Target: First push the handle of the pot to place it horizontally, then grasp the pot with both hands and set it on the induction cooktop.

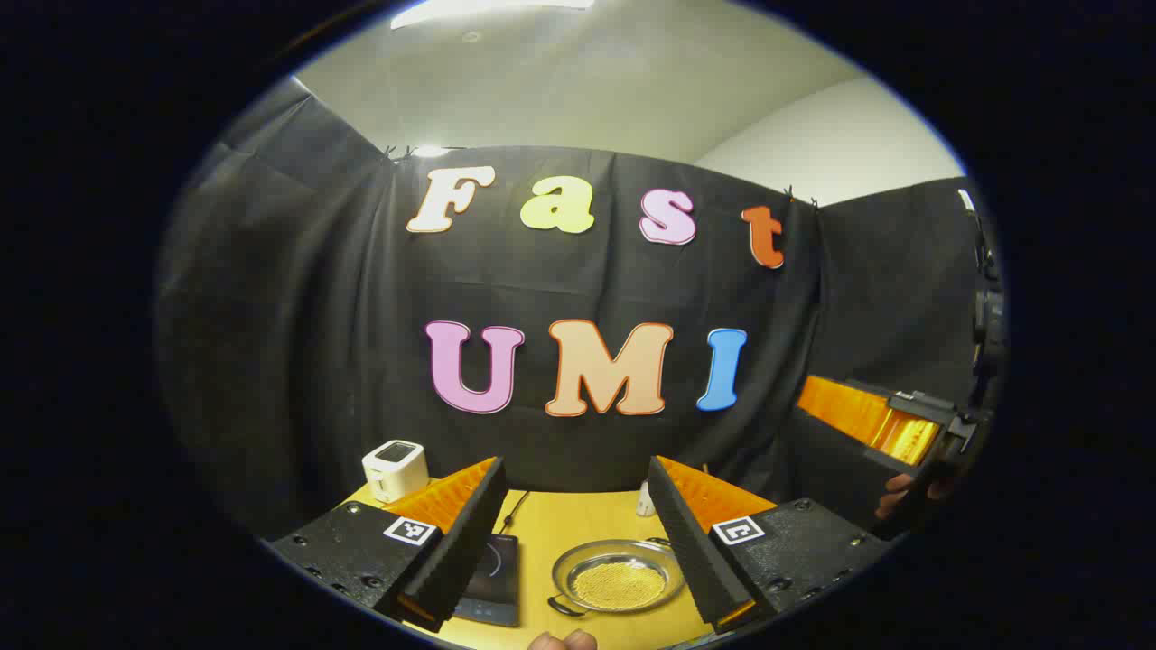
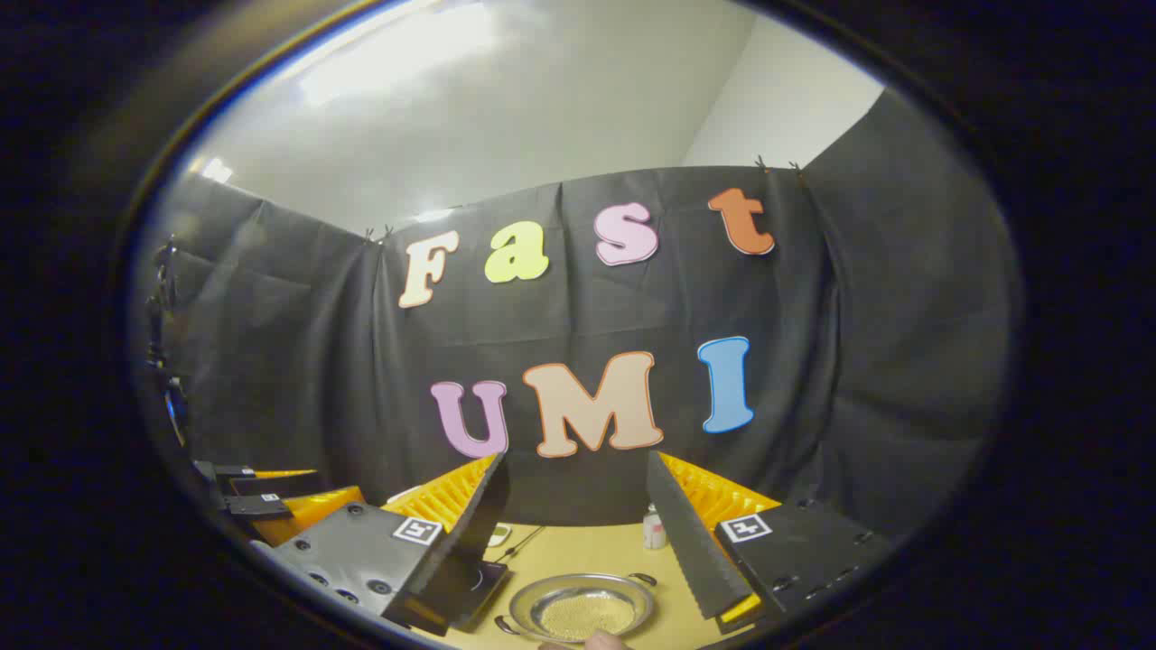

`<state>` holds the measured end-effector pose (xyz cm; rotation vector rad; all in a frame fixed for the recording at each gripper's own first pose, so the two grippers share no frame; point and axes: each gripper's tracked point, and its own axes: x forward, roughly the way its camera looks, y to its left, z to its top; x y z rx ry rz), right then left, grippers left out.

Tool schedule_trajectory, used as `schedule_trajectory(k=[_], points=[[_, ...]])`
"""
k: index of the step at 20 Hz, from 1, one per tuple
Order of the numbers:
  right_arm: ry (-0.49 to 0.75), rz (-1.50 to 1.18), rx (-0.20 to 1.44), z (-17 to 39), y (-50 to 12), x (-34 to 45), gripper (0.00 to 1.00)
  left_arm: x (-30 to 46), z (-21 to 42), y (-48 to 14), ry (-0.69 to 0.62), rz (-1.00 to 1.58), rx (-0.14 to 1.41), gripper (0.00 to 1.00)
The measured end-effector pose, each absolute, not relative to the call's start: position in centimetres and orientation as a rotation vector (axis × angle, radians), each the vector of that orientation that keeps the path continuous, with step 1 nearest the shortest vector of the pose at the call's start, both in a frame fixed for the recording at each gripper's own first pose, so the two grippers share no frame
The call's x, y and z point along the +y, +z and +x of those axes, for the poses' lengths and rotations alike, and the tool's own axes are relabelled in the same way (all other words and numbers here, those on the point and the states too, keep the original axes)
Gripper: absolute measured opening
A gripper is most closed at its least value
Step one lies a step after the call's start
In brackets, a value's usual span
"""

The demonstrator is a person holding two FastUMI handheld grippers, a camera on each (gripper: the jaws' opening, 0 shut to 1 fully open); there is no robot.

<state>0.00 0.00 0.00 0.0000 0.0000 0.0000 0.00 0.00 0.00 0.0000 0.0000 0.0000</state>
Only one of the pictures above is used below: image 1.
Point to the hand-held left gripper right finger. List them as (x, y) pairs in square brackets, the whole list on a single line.
[(695, 551)]

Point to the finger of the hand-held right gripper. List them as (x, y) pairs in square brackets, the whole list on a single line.
[(849, 411)]

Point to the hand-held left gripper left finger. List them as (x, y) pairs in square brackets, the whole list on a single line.
[(470, 542)]

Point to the black induction cooktop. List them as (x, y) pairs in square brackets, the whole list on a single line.
[(497, 578)]

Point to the stainless steel pot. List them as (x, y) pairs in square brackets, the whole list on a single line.
[(578, 564)]

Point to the clear bottle with pink label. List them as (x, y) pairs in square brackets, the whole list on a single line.
[(645, 502)]

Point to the pile of yellow soybeans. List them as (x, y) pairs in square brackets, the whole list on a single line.
[(619, 585)]

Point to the white toaster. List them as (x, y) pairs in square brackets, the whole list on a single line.
[(397, 474)]

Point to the ceiling light panel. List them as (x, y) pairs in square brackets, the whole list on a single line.
[(488, 11)]

